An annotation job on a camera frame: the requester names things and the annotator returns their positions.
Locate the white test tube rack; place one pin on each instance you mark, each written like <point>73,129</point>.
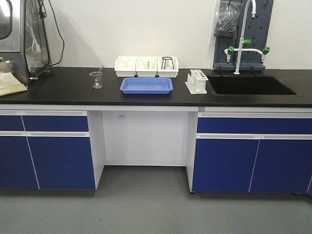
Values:
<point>196,82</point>

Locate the grey pegboard drying rack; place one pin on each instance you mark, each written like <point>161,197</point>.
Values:
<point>256,30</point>

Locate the blue plastic tray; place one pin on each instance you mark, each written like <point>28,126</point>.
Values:
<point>146,86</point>

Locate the right white storage bin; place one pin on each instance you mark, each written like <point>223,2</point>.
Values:
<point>167,73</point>

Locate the white storage bin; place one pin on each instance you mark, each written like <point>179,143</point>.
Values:
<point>146,66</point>
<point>167,73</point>
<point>125,66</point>

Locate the middle white storage bin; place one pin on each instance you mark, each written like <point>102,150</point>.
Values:
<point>146,66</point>

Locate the left white storage bin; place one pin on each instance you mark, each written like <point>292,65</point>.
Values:
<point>125,66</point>

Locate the glass beaker on counter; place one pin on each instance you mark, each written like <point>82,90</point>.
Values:
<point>97,79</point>

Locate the black countertop sink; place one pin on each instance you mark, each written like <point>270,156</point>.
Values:
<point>248,85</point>

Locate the blue cabinet right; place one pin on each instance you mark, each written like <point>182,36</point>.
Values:
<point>252,155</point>

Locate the blue cabinet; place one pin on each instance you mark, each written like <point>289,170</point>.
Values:
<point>45,150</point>
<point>252,155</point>

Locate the white lab faucet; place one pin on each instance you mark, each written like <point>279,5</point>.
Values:
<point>243,41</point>

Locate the blue cabinet left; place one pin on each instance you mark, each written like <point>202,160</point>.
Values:
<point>45,150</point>

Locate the clear bag of pegs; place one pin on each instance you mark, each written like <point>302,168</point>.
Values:
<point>227,18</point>

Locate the beige cloth bag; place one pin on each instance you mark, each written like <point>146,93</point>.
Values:
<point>10,85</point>

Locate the stainless steel machine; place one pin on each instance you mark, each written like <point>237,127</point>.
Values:
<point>23,38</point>

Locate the black wire tripod stand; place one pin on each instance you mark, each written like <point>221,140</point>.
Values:
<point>167,63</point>

